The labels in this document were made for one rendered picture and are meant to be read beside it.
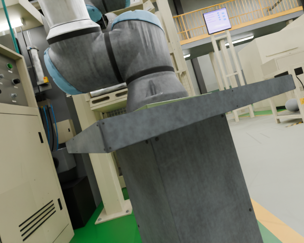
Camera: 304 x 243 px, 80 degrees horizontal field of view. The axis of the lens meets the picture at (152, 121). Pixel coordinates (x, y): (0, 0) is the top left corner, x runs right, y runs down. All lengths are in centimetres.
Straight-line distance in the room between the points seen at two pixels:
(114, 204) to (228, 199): 111
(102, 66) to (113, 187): 110
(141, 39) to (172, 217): 43
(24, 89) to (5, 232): 86
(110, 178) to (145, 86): 108
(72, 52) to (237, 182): 55
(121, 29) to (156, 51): 11
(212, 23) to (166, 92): 502
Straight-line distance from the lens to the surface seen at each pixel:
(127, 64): 52
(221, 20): 556
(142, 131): 23
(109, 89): 135
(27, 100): 150
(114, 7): 99
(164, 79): 49
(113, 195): 150
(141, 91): 48
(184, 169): 43
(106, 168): 146
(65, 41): 55
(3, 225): 107
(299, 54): 580
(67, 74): 56
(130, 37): 53
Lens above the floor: 58
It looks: 1 degrees up
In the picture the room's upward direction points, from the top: 16 degrees counter-clockwise
